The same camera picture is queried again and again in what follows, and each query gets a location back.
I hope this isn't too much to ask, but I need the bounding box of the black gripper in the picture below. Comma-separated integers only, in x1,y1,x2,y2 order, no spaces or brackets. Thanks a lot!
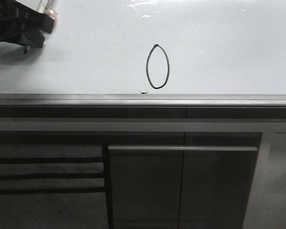
0,0,55,48

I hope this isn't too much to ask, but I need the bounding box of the white marker with tape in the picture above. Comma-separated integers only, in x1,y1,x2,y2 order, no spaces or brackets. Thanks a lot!
23,0,57,54

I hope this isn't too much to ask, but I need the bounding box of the white whiteboard with aluminium frame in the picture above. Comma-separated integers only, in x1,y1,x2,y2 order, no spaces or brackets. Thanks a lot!
0,0,286,107

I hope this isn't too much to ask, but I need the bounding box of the grey cabinet with handle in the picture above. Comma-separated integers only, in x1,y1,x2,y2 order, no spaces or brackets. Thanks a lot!
0,107,286,229

